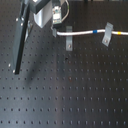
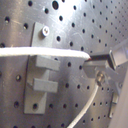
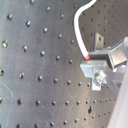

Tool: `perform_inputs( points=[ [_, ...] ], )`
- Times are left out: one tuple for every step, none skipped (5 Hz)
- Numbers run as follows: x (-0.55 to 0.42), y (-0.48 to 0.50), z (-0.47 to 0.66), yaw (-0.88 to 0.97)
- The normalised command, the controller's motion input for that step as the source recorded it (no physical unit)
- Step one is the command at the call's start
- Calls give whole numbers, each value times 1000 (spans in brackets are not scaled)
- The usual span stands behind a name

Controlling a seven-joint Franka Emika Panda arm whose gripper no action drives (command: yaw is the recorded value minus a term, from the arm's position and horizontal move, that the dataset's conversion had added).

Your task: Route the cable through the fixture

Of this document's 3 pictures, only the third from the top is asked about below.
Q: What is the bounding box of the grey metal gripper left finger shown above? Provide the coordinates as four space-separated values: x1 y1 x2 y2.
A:
80 62 126 91

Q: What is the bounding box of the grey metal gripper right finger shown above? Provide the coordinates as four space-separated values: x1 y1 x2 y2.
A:
89 37 128 69

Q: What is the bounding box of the white cable with red band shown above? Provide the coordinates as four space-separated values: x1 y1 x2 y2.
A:
73 0 98 61

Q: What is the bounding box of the black perforated breadboard plate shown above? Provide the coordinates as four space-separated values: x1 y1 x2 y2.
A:
0 0 128 128

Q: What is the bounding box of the metal cable clip bracket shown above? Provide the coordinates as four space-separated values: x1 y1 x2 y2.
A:
93 32 104 50

